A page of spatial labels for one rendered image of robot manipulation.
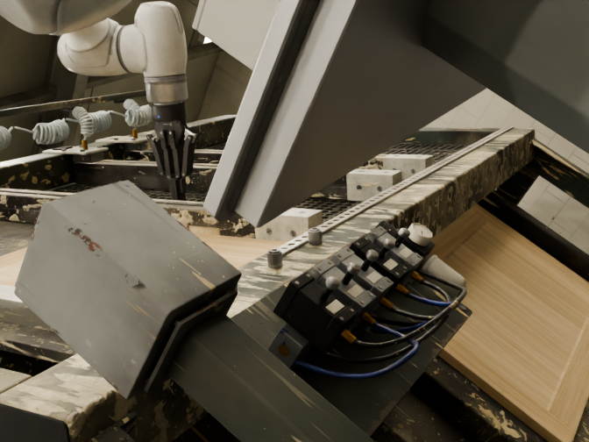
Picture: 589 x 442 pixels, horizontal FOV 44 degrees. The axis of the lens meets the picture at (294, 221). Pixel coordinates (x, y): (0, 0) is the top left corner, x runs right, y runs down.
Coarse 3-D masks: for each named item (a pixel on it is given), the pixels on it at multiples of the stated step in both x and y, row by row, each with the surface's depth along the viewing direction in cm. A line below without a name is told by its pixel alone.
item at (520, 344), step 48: (432, 240) 206; (480, 240) 222; (528, 240) 238; (480, 288) 196; (528, 288) 210; (576, 288) 225; (480, 336) 176; (528, 336) 186; (576, 336) 198; (480, 384) 161; (528, 384) 168; (576, 384) 177
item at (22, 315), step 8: (0, 288) 121; (8, 288) 120; (0, 296) 116; (8, 296) 116; (16, 296) 116; (0, 304) 116; (8, 304) 115; (16, 304) 114; (24, 304) 113; (0, 312) 116; (8, 312) 115; (16, 312) 114; (24, 312) 113; (32, 312) 112; (0, 320) 117; (8, 320) 116; (16, 320) 115; (24, 320) 114; (32, 320) 113; (40, 320) 112; (40, 328) 112; (48, 328) 111
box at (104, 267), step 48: (96, 192) 73; (48, 240) 69; (96, 240) 67; (144, 240) 70; (192, 240) 74; (48, 288) 71; (96, 288) 68; (144, 288) 65; (192, 288) 68; (96, 336) 69; (144, 336) 66; (144, 384) 71
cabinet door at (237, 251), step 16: (208, 240) 150; (224, 240) 149; (240, 240) 148; (256, 240) 147; (272, 240) 147; (0, 256) 147; (16, 256) 147; (224, 256) 139; (240, 256) 138; (256, 256) 138; (0, 272) 138; (16, 272) 137
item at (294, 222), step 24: (0, 192) 187; (24, 192) 186; (48, 192) 183; (0, 216) 187; (24, 216) 182; (192, 216) 156; (240, 216) 150; (288, 216) 144; (312, 216) 143; (288, 240) 145
